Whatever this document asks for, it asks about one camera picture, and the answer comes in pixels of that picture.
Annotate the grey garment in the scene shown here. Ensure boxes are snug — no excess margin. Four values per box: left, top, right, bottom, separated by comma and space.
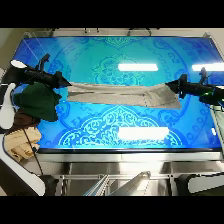
66, 81, 182, 110

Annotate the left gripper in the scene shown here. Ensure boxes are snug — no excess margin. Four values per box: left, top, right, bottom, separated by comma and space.
47, 73, 73, 90

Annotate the dark green garment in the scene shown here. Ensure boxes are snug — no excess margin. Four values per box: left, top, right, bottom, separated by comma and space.
13, 82, 63, 123

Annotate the black cable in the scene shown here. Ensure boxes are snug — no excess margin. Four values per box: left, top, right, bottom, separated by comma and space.
21, 126, 45, 176

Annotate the brown garment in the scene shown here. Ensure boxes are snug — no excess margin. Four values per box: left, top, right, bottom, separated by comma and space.
13, 107, 42, 132

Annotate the tan garment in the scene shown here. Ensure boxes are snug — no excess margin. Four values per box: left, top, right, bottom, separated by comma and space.
3, 126, 42, 164

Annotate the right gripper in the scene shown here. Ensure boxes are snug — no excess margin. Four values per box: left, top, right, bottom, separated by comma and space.
164, 74, 188, 99

